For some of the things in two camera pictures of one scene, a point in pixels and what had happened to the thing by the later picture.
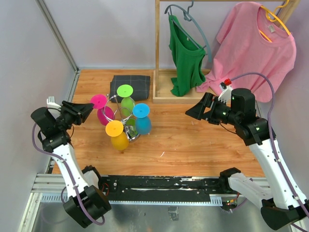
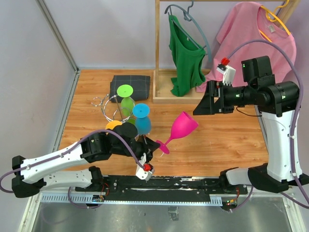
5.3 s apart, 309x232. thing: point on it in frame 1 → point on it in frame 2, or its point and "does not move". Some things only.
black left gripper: x=77 y=110 → x=148 y=146
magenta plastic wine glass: x=105 y=114 → x=183 y=126
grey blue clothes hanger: x=188 y=17 does not move
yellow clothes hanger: x=272 y=17 does not move
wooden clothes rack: x=161 y=94 does not move
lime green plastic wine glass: x=128 y=104 does not move
